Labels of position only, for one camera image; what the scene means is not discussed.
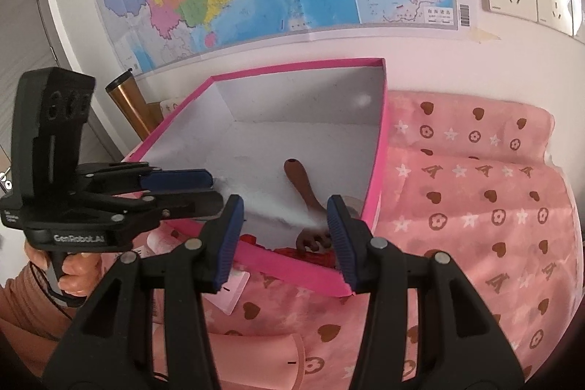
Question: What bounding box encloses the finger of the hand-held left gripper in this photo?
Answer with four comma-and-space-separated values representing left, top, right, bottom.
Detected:
78, 163, 213, 194
87, 189, 224, 228

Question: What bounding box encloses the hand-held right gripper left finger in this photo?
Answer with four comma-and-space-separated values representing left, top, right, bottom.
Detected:
46, 194, 245, 390

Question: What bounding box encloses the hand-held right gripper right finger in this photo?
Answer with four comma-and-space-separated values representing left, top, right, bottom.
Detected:
327, 194, 526, 390

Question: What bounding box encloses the pink cardboard box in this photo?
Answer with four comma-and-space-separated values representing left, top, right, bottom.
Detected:
122, 57, 390, 298

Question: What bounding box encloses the brown wooden back scratcher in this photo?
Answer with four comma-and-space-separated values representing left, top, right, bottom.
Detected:
283, 158, 333, 256

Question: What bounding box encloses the person's left forearm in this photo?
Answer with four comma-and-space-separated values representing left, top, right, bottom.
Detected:
0, 266, 78, 340

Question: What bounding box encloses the person's left hand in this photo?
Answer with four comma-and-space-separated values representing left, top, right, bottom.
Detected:
25, 245, 103, 295

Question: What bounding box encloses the slim pink white tube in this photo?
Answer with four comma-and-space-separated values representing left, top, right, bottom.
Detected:
146, 230, 250, 316

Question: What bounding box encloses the copper travel tumbler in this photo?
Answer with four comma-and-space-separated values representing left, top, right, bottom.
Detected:
105, 70, 161, 141

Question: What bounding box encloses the pink printed blanket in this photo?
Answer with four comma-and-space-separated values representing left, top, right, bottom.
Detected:
98, 88, 579, 390

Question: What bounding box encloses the grey door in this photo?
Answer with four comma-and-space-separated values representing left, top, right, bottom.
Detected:
0, 0, 124, 199

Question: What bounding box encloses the large pink tube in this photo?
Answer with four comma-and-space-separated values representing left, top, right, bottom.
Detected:
208, 333, 306, 390

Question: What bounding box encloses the white wall switch plate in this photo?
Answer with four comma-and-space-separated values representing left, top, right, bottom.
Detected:
569, 0, 585, 37

